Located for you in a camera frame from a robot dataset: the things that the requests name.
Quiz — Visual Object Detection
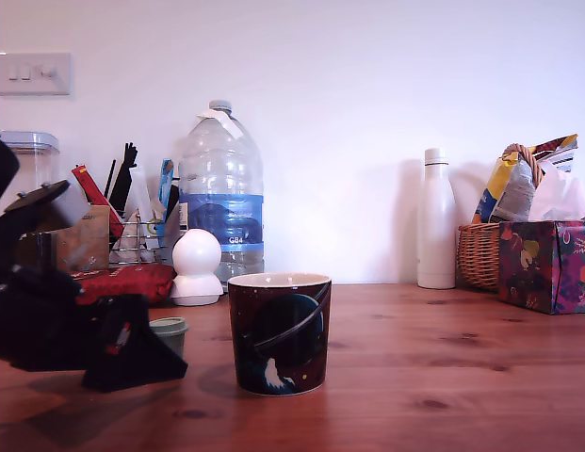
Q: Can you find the wicker basket with handle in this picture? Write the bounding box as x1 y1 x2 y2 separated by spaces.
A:
457 143 548 293

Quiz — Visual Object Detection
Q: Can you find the red coffee bag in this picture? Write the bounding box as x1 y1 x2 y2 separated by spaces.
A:
68 263 178 306

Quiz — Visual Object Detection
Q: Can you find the chrome wire rack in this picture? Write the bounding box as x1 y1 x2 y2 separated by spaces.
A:
107 214 181 265

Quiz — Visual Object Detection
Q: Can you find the white insulated bottle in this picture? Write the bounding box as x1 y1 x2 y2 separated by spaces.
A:
417 147 458 290

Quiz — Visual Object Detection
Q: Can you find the clear plastic storage container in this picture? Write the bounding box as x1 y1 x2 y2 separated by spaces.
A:
0 130 61 199

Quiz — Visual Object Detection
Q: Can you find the dark planet print coffee cup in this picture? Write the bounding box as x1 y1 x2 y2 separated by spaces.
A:
227 271 333 397

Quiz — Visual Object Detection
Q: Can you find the small white round camera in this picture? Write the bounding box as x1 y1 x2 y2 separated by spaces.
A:
170 228 226 307

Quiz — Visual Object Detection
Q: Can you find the white tissue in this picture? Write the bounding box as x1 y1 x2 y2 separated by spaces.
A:
527 159 585 222

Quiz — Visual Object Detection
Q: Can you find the red stick packet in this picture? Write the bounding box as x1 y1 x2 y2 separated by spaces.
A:
71 164 126 236

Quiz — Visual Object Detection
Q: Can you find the red striped snack bag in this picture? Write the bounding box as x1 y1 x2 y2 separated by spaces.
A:
529 134 579 176

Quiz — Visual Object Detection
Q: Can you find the floral tissue box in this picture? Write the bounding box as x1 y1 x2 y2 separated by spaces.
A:
497 218 585 315

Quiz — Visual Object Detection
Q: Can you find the thin black stick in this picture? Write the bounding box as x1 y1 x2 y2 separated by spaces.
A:
103 159 118 199

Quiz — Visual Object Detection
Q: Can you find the white light switch plate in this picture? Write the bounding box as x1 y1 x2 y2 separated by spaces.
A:
0 51 72 97

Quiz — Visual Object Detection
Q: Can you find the black kitchen tool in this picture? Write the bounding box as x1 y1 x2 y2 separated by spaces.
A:
108 140 140 222

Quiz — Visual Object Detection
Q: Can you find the large clear water bottle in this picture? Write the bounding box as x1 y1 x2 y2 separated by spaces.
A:
177 99 266 283

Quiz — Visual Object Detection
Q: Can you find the grey-green coffee capsule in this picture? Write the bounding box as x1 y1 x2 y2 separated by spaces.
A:
149 316 190 360

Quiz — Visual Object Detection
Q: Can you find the brown kraft paper pouch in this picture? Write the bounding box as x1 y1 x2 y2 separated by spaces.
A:
37 204 112 273

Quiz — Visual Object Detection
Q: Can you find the yellow and grey snack bag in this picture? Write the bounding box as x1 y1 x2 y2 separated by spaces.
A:
472 153 538 225

